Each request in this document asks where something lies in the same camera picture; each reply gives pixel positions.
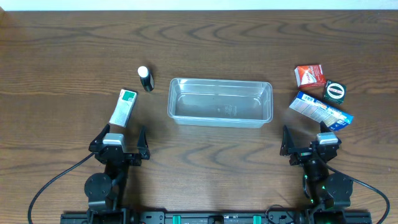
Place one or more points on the dark green square box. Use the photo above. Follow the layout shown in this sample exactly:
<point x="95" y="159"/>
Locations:
<point x="334" y="92"/>

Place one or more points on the black mounting rail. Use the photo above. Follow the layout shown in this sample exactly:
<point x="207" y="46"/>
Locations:
<point x="272" y="216"/>

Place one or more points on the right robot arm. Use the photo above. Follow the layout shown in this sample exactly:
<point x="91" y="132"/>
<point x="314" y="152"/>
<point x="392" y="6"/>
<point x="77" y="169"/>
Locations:
<point x="329" y="193"/>

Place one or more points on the clear plastic container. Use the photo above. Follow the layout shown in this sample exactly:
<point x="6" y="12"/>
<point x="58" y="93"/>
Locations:
<point x="221" y="103"/>

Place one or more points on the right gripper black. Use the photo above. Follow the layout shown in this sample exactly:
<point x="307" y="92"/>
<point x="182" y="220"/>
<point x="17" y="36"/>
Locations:
<point x="305" y="151"/>

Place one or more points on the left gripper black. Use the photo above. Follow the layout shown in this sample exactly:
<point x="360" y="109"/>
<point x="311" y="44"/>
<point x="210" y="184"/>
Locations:
<point x="123" y="156"/>

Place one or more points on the blue fever patch box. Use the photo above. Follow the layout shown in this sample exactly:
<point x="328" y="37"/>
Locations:
<point x="318" y="111"/>

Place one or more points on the white green medicine box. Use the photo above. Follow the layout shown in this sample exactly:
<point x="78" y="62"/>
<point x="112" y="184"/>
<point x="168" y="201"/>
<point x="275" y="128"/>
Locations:
<point x="124" y="107"/>

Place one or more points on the red white medicine box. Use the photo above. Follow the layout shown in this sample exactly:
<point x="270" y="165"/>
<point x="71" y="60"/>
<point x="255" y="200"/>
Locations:
<point x="309" y="76"/>

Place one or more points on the dark bottle white cap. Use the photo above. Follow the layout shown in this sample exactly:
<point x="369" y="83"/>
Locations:
<point x="147" y="80"/>

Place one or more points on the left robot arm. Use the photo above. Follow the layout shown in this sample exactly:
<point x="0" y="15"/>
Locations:
<point x="105" y="190"/>

